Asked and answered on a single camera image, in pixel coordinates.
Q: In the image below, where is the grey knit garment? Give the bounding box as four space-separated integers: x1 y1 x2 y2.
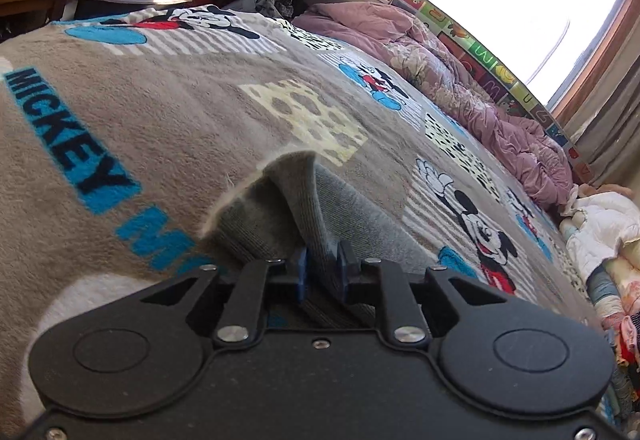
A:
199 149 452 327

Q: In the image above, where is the dark clothes heap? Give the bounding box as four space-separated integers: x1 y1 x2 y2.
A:
224 0 307 19

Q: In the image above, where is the brown wooden furniture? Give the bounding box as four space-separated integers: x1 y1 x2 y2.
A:
0 0 77 43

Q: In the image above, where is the stack of folded clothes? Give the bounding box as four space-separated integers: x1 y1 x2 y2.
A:
584 254 640 423

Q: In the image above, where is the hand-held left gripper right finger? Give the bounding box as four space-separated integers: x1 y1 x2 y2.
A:
337 240 507 347

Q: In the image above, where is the pink crumpled quilt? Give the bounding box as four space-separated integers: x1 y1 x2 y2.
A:
291 1 577 215

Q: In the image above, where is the colourful alphabet play mat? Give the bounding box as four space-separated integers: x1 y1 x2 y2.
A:
389 0 597 187

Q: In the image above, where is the cartoon mouse printed blanket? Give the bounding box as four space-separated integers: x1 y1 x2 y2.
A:
0 5 603 440

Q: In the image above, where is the white padded jacket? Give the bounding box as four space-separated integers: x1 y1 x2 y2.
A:
559 192 640 282

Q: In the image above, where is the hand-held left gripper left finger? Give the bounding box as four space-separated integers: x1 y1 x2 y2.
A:
141 247 309 347

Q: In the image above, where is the grey striped curtain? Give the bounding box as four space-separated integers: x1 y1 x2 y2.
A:
564 64 640 192

